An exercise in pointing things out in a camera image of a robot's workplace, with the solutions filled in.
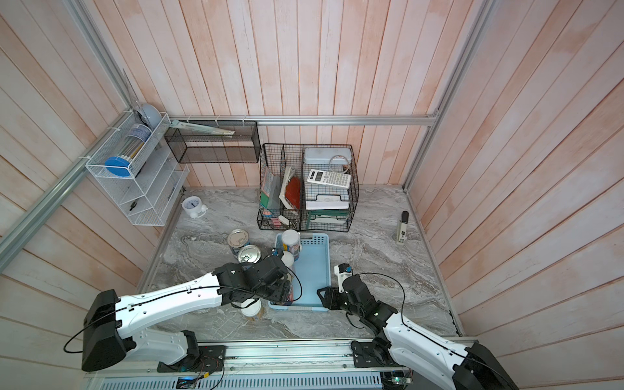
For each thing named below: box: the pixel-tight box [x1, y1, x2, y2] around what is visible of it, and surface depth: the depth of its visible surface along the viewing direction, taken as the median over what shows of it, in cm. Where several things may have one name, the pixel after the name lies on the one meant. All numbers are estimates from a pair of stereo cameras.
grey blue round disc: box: [136, 103, 163, 130], surface depth 85 cm
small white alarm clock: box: [181, 195, 208, 218], surface depth 113 cm
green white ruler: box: [169, 120, 235, 136], surface depth 92 cm
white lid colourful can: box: [281, 229, 301, 262], surface depth 88 cm
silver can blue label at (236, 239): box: [226, 228, 251, 258], surface depth 92 cm
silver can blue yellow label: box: [238, 244, 262, 265], surface depth 87 cm
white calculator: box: [307, 169, 352, 190], surface depth 95 cm
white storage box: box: [303, 147, 352, 165], surface depth 103 cm
